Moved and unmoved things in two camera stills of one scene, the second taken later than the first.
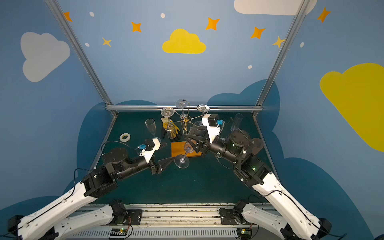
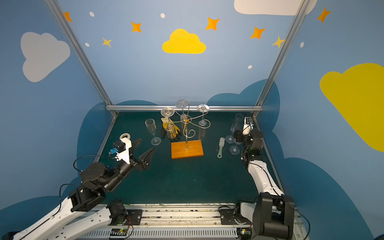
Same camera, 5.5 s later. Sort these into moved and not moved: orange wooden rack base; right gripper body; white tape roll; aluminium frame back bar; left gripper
Moved: left gripper; right gripper body
Not moved: white tape roll; orange wooden rack base; aluminium frame back bar
